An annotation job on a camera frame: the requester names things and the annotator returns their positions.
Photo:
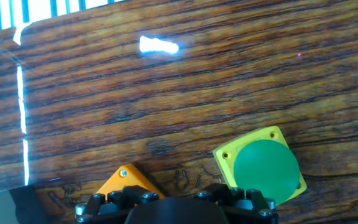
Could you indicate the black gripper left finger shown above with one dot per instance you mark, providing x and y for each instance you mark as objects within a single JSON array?
[{"x": 110, "y": 202}]

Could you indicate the yellow box green button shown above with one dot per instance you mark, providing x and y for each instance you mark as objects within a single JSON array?
[{"x": 266, "y": 168}]

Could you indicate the orange box red button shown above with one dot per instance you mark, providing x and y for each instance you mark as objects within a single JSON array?
[{"x": 126, "y": 182}]

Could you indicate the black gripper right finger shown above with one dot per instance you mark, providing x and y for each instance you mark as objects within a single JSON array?
[{"x": 247, "y": 205}]

